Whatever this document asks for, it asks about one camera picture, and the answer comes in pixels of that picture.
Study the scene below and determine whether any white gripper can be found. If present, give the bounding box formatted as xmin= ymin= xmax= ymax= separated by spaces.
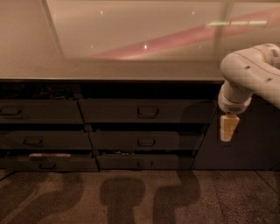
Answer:
xmin=218 ymin=81 xmax=252 ymax=142

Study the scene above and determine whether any grey drawer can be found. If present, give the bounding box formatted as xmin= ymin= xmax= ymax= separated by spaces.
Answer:
xmin=0 ymin=131 xmax=92 ymax=150
xmin=79 ymin=99 xmax=217 ymax=123
xmin=0 ymin=154 xmax=99 ymax=172
xmin=95 ymin=153 xmax=195 ymax=171
xmin=88 ymin=130 xmax=205 ymax=151
xmin=0 ymin=99 xmax=82 ymax=124

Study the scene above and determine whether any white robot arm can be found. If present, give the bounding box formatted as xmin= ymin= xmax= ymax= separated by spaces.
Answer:
xmin=218 ymin=44 xmax=280 ymax=142

